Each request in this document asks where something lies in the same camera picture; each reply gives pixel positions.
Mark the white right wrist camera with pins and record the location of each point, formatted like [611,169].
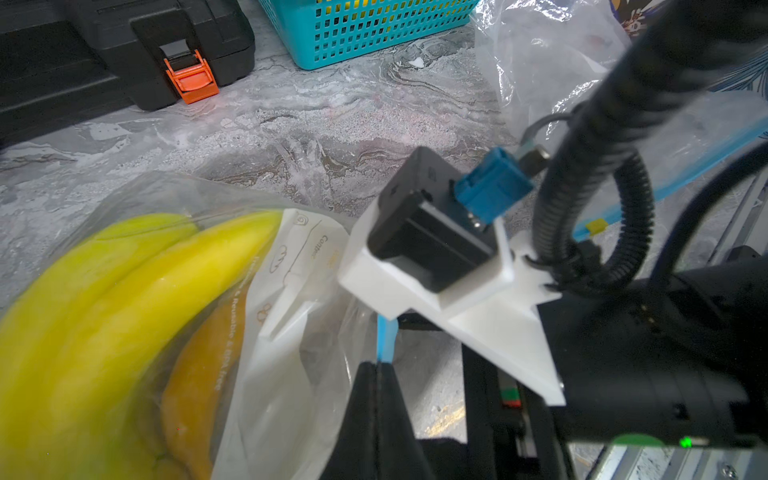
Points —
[434,243]

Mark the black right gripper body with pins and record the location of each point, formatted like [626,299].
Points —
[697,377]

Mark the orange-yellow banana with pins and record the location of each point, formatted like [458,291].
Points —
[190,400]

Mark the clear zip-top bag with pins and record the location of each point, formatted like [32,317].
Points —
[621,116]

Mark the black plastic tool case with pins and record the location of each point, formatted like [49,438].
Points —
[63,62]

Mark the teal plastic basket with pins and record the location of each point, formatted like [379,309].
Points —
[318,33]

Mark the clear bag with banana peel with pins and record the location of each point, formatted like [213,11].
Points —
[283,403]

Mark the green-yellow banana bunch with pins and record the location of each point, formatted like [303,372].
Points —
[76,344]

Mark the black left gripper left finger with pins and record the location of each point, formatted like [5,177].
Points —
[355,454]

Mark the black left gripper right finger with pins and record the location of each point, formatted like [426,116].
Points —
[399,453]

